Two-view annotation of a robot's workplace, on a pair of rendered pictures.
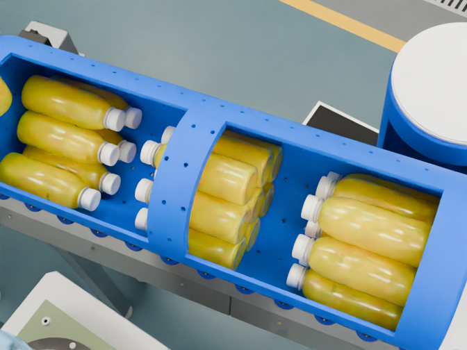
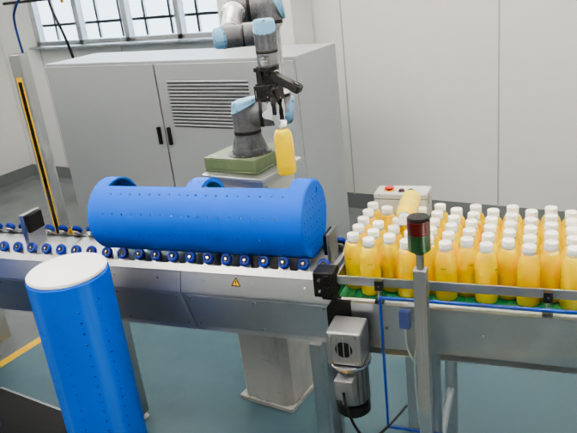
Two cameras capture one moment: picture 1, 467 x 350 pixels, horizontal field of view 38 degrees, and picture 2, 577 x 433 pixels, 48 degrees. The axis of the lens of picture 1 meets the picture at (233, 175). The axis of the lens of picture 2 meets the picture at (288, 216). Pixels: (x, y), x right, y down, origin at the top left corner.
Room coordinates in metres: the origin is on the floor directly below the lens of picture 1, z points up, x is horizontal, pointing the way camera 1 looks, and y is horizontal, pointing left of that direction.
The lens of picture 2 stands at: (2.89, -0.09, 1.94)
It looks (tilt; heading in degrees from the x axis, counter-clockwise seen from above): 21 degrees down; 169
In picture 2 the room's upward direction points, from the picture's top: 7 degrees counter-clockwise
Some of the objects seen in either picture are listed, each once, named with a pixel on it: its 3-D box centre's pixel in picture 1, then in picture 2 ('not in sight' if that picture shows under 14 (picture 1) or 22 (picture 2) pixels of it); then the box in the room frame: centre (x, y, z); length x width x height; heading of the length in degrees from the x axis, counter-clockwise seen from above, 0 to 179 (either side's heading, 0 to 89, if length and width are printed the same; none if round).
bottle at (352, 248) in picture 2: not in sight; (355, 261); (0.98, 0.49, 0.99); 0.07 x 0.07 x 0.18
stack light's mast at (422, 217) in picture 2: not in sight; (419, 242); (1.33, 0.57, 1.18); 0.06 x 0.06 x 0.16
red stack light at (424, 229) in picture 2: not in sight; (418, 226); (1.33, 0.57, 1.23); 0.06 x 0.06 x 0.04
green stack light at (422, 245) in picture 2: not in sight; (419, 240); (1.33, 0.57, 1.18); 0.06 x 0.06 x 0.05
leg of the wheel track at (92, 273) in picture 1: (97, 280); (334, 388); (0.72, 0.44, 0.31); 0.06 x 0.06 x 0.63; 56
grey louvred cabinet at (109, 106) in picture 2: not in sight; (194, 156); (-1.73, 0.18, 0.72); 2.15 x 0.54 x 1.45; 45
